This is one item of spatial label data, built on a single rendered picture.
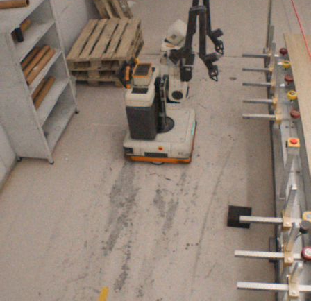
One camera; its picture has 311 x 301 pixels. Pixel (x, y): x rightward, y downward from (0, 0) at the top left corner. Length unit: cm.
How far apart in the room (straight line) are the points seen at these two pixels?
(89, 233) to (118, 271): 48
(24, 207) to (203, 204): 171
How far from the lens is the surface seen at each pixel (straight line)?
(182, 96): 346
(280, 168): 286
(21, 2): 374
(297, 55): 383
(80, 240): 340
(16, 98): 367
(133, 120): 353
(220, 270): 311
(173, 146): 362
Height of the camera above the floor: 273
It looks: 42 degrees down
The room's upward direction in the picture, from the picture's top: 7 degrees counter-clockwise
